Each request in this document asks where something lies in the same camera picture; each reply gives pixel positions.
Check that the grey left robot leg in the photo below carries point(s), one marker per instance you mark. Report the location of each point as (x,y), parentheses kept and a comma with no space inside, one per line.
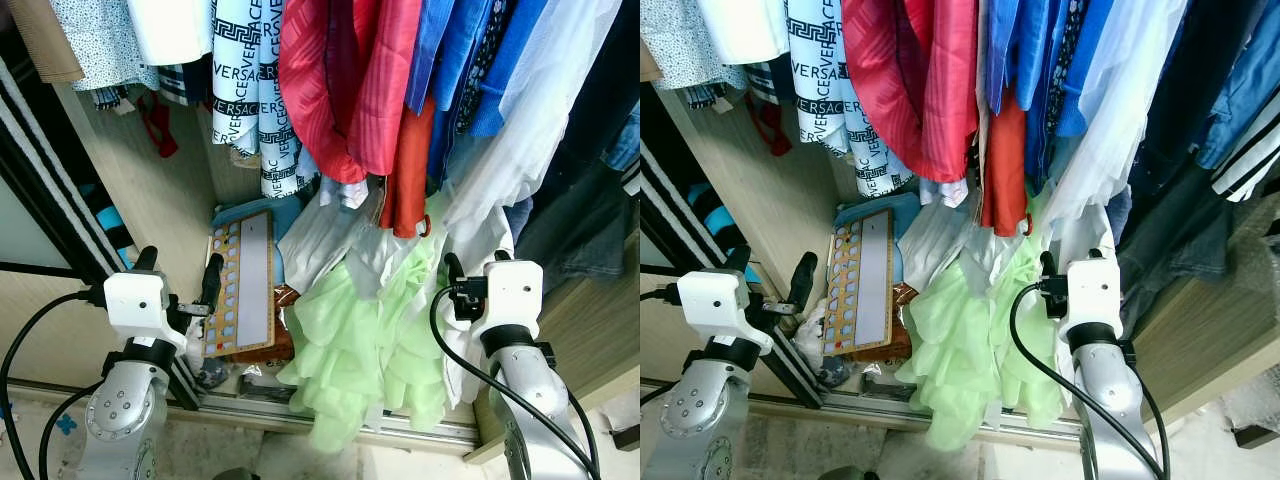
(848,474)
(235,475)

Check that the black white striped garment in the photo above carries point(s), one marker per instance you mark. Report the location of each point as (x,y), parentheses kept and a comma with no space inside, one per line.
(1250,165)
(632,180)

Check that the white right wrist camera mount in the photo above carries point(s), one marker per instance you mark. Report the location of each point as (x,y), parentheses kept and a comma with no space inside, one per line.
(515,295)
(1095,295)

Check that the metal wardrobe floor track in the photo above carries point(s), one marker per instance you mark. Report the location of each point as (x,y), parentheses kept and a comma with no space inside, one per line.
(250,405)
(860,405)

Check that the light green tulle dress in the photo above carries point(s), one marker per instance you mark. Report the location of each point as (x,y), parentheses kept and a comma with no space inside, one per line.
(960,340)
(350,340)

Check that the blue black striped item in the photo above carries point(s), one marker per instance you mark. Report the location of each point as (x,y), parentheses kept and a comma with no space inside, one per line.
(110,220)
(715,215)

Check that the blue denim garment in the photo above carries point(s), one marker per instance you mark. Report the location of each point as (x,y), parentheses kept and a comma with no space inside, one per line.
(625,140)
(1250,90)

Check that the dark plaid hanging garment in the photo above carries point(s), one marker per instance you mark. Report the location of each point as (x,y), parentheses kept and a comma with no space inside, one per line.
(770,85)
(185,85)

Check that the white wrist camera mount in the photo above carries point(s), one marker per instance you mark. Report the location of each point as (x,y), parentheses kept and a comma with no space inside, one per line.
(1095,295)
(715,300)
(135,300)
(515,295)

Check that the white crumpled garment cover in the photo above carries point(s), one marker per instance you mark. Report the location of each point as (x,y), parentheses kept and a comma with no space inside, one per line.
(320,235)
(935,235)

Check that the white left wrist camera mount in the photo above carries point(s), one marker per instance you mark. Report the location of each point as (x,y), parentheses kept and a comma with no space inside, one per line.
(715,300)
(135,300)

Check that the light wood wardrobe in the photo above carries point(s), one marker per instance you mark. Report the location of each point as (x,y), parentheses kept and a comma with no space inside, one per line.
(770,200)
(150,200)

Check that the teal fabric case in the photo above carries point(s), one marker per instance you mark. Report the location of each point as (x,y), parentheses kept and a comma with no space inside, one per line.
(285,215)
(905,210)

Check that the pale blue lettered print garment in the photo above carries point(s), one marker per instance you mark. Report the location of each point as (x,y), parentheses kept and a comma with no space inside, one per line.
(815,60)
(240,60)

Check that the red striped hanging garment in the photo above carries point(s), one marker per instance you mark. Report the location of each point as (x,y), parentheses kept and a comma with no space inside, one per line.
(330,70)
(900,70)

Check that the bright blue hanging shirt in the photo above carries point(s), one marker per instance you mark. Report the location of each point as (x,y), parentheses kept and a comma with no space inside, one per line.
(445,40)
(1020,40)

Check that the blue shirt with printed trim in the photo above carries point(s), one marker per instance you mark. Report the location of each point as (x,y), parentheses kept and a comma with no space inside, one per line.
(1090,40)
(520,40)

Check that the white dotted hanging shirt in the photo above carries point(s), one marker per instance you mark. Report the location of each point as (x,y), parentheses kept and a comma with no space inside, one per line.
(680,40)
(95,40)

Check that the white sheer hanging garment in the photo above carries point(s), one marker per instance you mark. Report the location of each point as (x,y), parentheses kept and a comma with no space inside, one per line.
(1120,120)
(540,130)

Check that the tan woven garment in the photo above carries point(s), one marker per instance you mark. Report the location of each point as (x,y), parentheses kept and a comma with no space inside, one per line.
(648,62)
(45,40)

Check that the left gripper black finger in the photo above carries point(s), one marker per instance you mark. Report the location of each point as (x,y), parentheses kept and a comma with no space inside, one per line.
(738,260)
(212,280)
(146,260)
(802,280)

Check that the dark navy hanging garment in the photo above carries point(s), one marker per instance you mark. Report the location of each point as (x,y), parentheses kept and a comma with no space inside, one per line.
(590,100)
(1170,130)

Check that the wooden board with coloured dots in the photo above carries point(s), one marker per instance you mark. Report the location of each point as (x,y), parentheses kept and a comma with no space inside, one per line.
(872,280)
(250,280)

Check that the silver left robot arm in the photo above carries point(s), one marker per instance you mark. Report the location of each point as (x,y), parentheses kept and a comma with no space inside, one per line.
(120,410)
(700,410)

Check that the plain white hanging garment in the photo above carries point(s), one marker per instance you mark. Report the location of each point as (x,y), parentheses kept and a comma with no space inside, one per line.
(170,30)
(745,30)

